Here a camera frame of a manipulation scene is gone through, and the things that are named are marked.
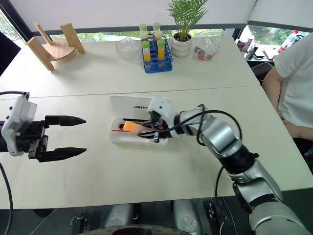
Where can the wooden curved stand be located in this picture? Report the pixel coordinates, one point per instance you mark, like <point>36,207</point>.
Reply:
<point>58,50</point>

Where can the plastic bottle with red label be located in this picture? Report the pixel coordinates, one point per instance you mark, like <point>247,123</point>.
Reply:
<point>292,40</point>

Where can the blue test tube rack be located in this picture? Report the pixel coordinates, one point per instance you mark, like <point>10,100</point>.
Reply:
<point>156,64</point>

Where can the green capped tube orange liquid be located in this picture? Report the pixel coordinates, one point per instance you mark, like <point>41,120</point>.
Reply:
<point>146,52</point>
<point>161,51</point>

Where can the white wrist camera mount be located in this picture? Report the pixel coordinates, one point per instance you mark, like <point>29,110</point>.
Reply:
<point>18,117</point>
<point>162,106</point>

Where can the thin red pen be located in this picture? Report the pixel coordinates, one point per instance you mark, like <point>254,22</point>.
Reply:
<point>121,130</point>

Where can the green potted palm plant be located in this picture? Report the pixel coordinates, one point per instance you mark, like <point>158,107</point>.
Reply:
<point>187,17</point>

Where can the white plastic pencil case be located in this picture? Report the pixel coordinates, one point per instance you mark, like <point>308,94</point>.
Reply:
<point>127,107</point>

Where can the cluttered background desk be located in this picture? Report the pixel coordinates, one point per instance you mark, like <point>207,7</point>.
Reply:
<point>256,47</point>

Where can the dark rounded robot torso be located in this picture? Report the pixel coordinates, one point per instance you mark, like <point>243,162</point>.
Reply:
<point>132,230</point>

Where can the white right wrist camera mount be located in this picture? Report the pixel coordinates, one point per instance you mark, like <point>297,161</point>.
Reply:
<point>162,106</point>

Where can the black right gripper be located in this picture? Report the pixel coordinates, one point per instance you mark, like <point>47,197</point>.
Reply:
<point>160,124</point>

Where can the person in white t-shirt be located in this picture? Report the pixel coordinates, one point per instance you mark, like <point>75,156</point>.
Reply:
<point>297,80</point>

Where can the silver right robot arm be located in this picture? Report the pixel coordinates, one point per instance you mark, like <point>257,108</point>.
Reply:
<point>234,156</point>

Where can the dark chair back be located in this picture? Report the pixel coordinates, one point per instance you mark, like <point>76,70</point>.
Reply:
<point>7,54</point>

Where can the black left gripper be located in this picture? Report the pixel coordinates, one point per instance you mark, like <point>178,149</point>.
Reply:
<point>25,140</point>

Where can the clear plastic bag of parts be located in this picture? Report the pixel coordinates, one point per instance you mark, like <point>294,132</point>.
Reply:
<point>206,50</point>

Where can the orange eraser block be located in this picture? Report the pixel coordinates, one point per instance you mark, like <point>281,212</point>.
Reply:
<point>130,126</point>

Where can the green capped tube pink contents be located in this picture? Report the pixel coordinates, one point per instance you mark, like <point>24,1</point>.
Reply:
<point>157,30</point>

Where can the clear glass bowl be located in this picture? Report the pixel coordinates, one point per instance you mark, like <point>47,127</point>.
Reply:
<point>127,50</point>

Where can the black office chair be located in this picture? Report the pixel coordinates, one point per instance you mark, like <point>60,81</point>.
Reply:
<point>261,71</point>

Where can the grey rounded robot leg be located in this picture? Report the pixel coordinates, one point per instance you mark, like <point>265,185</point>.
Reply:
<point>187,215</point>

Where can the white ribbed plant pot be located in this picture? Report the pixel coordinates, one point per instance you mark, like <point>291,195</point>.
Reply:
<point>181,47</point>

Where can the green capped tube brown contents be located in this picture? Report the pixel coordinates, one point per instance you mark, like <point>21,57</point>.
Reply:
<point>143,30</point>

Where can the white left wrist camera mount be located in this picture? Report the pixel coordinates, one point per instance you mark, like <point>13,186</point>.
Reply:
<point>18,117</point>

